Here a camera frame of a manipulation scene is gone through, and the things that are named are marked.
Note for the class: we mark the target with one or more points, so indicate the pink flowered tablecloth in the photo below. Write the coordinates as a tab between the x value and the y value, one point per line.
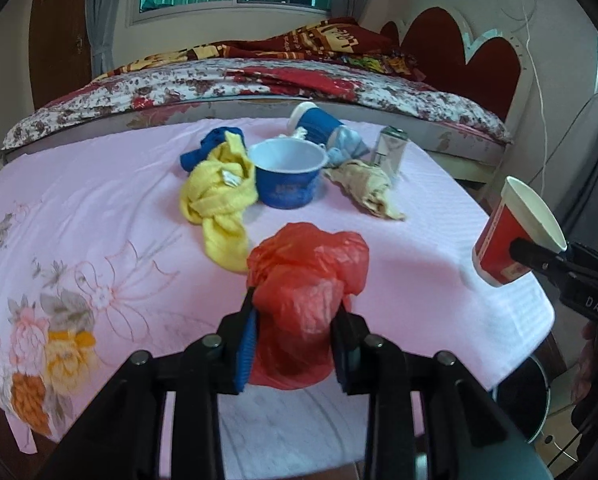
129	210

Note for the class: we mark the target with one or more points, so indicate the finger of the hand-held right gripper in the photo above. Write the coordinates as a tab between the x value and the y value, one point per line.
534	255

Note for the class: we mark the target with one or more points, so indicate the beige cloth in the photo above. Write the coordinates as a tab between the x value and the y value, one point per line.
369	185

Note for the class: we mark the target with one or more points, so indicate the person's right hand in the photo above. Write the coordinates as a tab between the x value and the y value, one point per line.
591	360

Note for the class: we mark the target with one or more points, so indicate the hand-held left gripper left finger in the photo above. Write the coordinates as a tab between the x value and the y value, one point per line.
246	355

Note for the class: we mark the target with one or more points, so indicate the crumpled white tissue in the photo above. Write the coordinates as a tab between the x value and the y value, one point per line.
299	133

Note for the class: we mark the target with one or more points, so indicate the yellow cloth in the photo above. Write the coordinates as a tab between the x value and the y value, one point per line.
219	195

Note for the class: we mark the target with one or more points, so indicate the brown wooden door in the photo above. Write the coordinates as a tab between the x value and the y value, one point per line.
59	35

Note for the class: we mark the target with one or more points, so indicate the clear plastic bottle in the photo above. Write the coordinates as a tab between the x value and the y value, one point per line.
391	155

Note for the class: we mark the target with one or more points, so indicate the red plastic bag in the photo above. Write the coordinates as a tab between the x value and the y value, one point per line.
304	280

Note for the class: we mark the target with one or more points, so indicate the blue cup with white lid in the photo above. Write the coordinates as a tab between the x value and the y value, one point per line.
321	127

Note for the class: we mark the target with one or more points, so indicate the blue paper bowl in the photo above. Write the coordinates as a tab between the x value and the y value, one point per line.
284	190

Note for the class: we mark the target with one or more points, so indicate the blue face mask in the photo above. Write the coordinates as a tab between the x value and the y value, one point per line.
346	145

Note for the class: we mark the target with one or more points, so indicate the red printed blanket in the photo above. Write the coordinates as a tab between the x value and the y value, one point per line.
299	42

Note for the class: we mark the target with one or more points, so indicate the bed with floral sheet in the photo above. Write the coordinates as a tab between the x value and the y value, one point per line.
179	85

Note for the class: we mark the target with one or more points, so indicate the red paper cup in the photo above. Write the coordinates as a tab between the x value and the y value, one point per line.
499	240

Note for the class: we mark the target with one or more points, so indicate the red heart-shaped headboard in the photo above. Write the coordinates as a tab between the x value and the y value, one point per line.
449	45

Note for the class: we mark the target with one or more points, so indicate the metal trash bin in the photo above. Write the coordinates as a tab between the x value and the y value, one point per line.
521	400

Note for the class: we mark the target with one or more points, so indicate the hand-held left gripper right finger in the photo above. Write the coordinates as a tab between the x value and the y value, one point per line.
344	360

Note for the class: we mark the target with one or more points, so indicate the blue cloth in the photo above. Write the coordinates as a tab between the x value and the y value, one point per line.
204	152

